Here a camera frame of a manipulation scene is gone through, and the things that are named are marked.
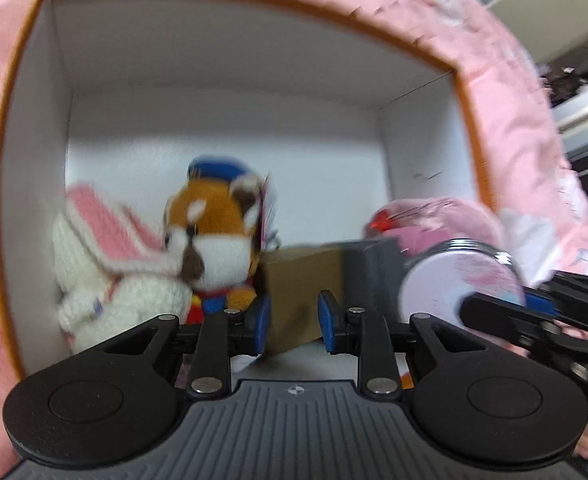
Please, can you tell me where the white crochet bunny plush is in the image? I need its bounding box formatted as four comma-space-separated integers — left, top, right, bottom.
50, 182, 195, 357

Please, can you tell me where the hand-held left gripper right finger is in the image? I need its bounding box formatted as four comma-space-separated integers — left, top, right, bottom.
317, 290, 480, 396

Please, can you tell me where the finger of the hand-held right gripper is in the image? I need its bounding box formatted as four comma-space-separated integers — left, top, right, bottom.
538, 270, 588, 312
456, 292, 588, 347

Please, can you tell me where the orange cardboard box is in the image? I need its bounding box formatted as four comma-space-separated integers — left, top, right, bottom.
0, 0, 500, 392

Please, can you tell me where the red panda plush blue hat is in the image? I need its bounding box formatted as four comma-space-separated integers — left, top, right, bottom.
160, 155, 283, 329

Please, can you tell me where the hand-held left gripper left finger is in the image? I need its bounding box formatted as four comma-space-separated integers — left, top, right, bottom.
80, 296, 273, 396

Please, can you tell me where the white door frame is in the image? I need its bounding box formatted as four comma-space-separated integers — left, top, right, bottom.
552, 89, 588, 137

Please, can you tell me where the pink fabric pouch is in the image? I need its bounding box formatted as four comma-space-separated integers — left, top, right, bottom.
363, 196, 505, 267

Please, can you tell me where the dark grey gift box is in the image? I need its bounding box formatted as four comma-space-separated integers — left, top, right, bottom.
261, 238, 405, 359

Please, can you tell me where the pink cloud print duvet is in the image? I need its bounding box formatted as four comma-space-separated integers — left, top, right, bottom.
0, 0, 588, 480

